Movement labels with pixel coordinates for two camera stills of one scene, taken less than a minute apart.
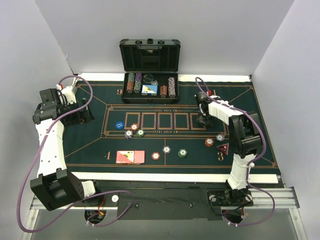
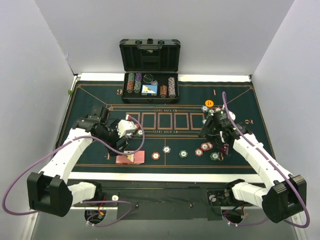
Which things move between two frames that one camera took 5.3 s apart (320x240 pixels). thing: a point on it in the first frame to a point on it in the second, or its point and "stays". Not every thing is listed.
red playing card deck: (130, 157) stays
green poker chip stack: (182, 153) stays
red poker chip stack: (155, 156) stays
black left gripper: (81, 114) to (120, 142)
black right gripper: (204, 116) to (208, 130)
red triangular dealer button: (224, 148) stays
